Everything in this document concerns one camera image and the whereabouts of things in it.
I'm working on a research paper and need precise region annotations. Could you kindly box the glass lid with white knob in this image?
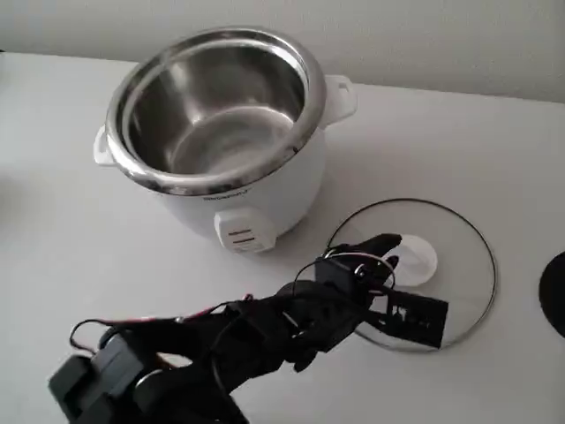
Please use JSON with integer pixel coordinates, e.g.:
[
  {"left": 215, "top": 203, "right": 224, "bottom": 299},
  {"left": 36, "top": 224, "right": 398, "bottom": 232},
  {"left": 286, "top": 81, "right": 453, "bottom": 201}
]
[{"left": 325, "top": 198, "right": 498, "bottom": 352}]

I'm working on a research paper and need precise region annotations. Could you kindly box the white rice cooker body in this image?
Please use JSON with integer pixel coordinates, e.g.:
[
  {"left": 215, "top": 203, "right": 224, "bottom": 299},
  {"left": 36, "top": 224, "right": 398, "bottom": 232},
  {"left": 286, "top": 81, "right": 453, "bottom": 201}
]
[{"left": 92, "top": 26, "right": 358, "bottom": 254}]

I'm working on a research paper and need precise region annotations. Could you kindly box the black round object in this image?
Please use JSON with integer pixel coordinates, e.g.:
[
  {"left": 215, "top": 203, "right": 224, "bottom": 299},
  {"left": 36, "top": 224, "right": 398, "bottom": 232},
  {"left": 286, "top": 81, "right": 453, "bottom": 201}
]
[{"left": 538, "top": 250, "right": 565, "bottom": 340}]

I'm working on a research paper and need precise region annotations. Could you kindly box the black camera cable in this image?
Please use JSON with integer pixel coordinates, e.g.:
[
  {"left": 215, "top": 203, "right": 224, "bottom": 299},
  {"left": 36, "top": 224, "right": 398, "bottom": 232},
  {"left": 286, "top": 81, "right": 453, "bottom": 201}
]
[{"left": 207, "top": 254, "right": 398, "bottom": 390}]

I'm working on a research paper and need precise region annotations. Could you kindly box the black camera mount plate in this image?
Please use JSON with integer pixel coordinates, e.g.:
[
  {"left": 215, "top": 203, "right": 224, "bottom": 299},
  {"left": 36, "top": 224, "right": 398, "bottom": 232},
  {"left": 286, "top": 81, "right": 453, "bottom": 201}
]
[{"left": 374, "top": 289, "right": 450, "bottom": 351}]

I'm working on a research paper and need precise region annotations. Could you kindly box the red servo wire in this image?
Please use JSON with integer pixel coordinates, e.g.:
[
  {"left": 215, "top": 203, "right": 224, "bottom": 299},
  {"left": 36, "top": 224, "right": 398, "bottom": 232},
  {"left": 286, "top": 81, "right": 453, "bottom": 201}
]
[{"left": 176, "top": 293, "right": 255, "bottom": 326}]

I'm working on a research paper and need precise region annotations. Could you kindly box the thin black wire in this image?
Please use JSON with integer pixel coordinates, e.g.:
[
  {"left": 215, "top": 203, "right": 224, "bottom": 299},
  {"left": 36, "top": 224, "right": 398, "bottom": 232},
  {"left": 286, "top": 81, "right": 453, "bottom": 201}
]
[{"left": 69, "top": 318, "right": 120, "bottom": 360}]

